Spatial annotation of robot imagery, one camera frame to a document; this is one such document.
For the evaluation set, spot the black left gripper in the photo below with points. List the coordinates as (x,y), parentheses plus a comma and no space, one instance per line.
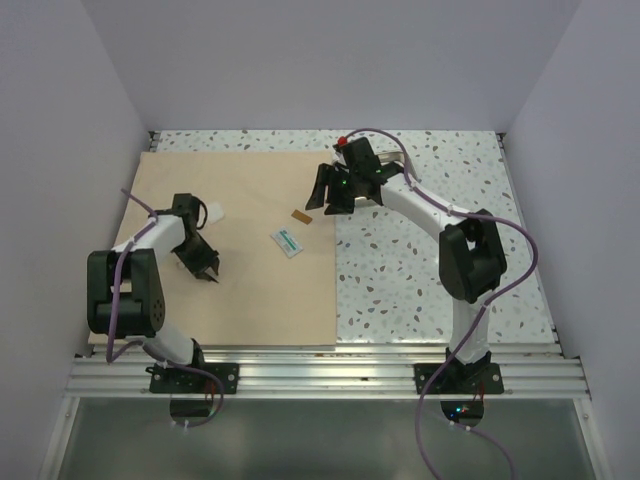
(208,259)

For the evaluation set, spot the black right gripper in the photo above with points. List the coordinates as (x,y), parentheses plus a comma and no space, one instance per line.
(318,198)

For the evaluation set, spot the white gauze pad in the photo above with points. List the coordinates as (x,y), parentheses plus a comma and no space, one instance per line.
(214,213)

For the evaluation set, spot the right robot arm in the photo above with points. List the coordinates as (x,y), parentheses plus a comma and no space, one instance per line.
(471,259)

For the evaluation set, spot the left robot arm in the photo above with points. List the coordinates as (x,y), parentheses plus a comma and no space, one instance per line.
(125,298)

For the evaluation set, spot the brown adhesive bandage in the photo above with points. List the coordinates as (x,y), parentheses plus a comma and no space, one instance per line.
(301,217)

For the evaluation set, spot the green white sachet packet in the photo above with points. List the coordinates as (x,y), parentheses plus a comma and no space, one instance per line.
(287,242)

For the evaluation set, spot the beige wooden board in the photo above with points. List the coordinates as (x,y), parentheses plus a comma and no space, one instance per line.
(262,297)

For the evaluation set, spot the stainless steel tray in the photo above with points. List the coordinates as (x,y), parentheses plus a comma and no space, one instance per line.
(384,157)

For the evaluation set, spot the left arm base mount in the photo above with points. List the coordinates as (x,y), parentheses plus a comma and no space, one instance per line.
(221,376)

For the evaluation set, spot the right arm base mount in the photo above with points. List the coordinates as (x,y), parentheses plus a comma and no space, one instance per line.
(481,377)

